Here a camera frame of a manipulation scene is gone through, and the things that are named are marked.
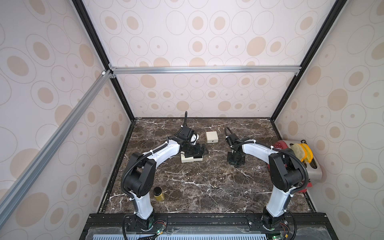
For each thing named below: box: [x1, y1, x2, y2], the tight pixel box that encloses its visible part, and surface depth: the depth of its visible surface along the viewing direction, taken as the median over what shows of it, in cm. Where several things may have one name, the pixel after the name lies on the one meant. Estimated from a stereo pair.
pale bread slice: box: [289, 143, 305, 161], surface depth 80 cm
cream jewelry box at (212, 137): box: [206, 131, 219, 143], surface depth 107 cm
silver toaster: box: [302, 156, 323, 183], surface depth 76 cm
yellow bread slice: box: [300, 143, 314, 163], surface depth 78 cm
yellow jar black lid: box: [153, 186, 165, 202], surface depth 76 cm
